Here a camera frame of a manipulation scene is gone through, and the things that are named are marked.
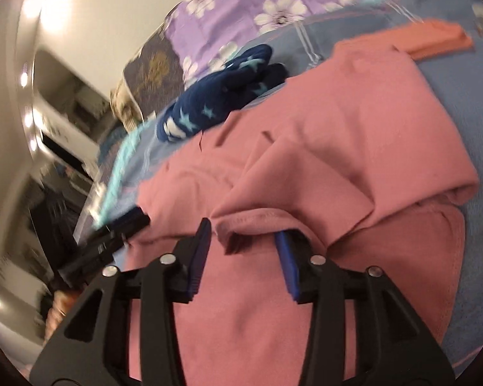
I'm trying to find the orange folded cloth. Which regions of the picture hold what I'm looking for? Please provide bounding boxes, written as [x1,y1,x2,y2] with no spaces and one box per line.
[386,19,475,62]

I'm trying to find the white shelf cabinet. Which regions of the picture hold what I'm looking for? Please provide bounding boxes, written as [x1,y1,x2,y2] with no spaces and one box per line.
[32,48,110,170]

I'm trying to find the teal knitted cloth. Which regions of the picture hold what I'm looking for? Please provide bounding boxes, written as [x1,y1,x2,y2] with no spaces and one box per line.
[92,123,146,228]

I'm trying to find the beige crumpled cloth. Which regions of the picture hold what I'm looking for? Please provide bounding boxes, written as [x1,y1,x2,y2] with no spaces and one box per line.
[109,84,146,133]

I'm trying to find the navy star print garment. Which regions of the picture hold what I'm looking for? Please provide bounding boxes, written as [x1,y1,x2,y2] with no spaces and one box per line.
[156,44,288,143]

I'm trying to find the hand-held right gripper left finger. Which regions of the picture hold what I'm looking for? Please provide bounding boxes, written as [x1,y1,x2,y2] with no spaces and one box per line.
[29,218,212,386]

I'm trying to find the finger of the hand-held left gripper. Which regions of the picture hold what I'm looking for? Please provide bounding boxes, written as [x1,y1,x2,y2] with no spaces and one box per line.
[89,205,151,252]
[57,243,125,287]

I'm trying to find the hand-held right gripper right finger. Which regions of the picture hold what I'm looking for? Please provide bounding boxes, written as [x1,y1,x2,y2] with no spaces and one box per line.
[274,231,456,386]

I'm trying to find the pink shirt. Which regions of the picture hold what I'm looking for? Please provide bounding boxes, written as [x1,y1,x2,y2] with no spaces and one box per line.
[123,42,479,386]

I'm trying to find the purple floral bed sheet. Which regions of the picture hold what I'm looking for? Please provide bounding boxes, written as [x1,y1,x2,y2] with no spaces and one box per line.
[163,0,423,77]

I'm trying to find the dark pillow with gold tree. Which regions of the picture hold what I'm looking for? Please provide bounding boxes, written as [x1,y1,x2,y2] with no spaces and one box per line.
[123,32,186,119]

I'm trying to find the person's left forearm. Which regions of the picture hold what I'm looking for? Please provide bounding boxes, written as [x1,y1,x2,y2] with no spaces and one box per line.
[43,287,81,342]

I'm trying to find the blue striped blanket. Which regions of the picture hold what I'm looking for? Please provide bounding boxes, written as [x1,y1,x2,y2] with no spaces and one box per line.
[74,0,483,379]

